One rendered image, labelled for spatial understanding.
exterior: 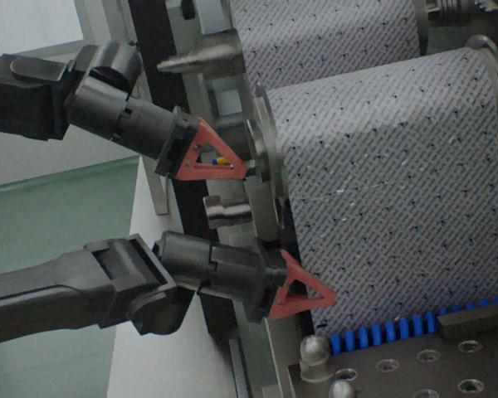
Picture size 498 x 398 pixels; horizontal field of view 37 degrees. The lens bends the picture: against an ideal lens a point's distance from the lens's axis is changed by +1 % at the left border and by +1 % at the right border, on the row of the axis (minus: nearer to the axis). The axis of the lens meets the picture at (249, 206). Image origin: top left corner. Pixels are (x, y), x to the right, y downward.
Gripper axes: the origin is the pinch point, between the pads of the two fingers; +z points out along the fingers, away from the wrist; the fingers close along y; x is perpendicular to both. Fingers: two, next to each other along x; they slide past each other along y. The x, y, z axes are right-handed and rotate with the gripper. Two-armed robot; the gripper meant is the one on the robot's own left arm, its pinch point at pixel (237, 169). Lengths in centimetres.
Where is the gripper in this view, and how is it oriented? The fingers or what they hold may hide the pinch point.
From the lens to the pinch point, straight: 86.1
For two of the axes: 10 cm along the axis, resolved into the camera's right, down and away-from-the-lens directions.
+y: 1.1, 2.8, -9.5
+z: 9.0, 3.8, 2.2
